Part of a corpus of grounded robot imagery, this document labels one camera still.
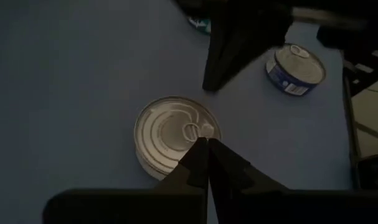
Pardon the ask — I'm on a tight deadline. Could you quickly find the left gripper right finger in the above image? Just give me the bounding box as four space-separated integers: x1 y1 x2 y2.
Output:
209 139 378 224

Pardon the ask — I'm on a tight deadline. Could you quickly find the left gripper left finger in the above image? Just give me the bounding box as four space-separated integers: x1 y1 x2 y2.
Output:
44 138 208 224

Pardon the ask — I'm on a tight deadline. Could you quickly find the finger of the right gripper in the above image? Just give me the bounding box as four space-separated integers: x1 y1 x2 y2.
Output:
202 6 294 91

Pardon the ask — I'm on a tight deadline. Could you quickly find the silver-lid seafood can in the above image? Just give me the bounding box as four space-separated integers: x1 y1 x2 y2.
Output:
188 17 212 34

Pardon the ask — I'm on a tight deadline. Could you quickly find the blue-label tuna can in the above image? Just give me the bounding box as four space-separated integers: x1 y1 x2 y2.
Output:
265 43 327 96

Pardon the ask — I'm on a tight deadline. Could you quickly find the gold-lid salmon can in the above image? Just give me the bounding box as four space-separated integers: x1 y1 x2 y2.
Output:
133 95 222 181

